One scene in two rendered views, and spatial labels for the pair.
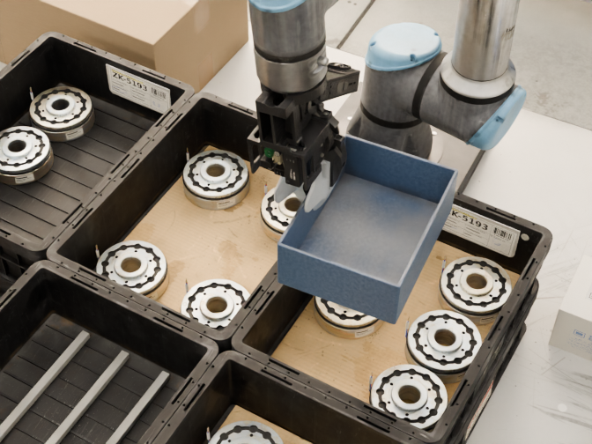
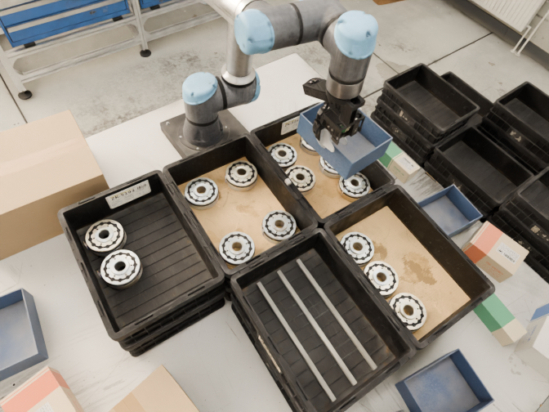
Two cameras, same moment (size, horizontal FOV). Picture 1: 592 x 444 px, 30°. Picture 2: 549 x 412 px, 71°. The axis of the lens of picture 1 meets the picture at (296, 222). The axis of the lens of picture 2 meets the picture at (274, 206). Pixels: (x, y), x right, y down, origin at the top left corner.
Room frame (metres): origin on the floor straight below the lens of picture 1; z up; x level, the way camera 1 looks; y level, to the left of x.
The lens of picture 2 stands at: (0.77, 0.66, 1.87)
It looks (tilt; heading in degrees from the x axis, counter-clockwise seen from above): 58 degrees down; 289
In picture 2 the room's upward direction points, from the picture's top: 10 degrees clockwise
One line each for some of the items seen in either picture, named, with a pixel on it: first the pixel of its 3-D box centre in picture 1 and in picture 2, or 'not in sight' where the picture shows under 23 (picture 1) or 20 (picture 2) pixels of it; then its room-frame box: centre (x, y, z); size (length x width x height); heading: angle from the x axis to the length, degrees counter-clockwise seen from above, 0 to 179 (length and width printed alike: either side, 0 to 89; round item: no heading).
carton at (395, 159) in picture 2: not in sight; (389, 154); (0.73, -0.46, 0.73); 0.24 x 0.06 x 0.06; 155
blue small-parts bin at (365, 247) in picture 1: (368, 225); (342, 134); (0.88, -0.09, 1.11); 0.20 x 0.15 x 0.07; 156
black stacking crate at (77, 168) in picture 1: (51, 159); (143, 253); (1.22, 0.38, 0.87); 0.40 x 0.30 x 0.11; 151
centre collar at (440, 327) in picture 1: (445, 338); not in sight; (0.89, -0.21, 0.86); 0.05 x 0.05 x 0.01
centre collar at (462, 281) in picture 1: (476, 282); not in sight; (0.99, -0.26, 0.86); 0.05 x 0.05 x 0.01
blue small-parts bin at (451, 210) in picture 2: not in sight; (443, 215); (0.47, -0.29, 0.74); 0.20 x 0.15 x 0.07; 57
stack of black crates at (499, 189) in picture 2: not in sight; (466, 181); (0.30, -0.91, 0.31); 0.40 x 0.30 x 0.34; 154
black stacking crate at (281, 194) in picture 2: (212, 232); (238, 207); (1.07, 0.12, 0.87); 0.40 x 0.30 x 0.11; 151
